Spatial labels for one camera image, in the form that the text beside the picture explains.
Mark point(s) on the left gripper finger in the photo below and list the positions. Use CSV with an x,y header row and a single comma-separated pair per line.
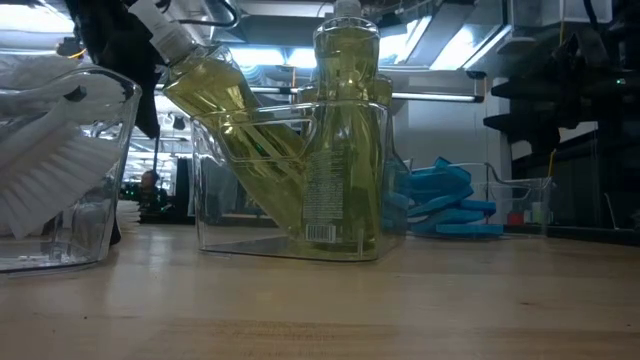
x,y
145,95

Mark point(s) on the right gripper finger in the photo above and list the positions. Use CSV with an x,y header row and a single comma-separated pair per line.
x,y
535,89
530,122

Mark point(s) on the yellow dish soap bottle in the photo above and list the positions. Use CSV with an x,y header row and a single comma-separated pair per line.
x,y
210,90
306,95
384,92
345,60

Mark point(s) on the clear plastic bin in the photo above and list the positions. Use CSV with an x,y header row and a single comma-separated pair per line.
x,y
100,245
530,200
215,200

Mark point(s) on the person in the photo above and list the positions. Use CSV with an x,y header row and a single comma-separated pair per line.
x,y
148,180

